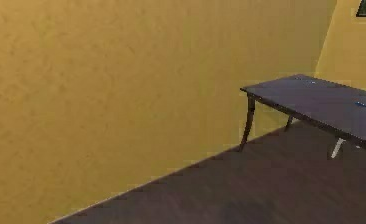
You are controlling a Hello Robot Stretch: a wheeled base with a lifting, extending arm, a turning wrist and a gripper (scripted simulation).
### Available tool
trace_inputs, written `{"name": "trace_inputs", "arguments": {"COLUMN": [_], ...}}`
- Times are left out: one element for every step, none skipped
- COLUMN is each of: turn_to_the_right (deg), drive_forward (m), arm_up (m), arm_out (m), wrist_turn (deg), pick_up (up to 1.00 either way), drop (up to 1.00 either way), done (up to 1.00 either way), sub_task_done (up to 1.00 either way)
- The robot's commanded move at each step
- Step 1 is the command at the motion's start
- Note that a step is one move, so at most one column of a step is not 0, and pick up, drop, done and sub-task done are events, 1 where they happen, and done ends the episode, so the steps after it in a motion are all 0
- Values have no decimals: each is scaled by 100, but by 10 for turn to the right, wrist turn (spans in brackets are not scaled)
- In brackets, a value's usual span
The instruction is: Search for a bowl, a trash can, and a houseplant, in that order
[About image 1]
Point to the dark brown table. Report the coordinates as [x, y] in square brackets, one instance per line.
[317, 100]

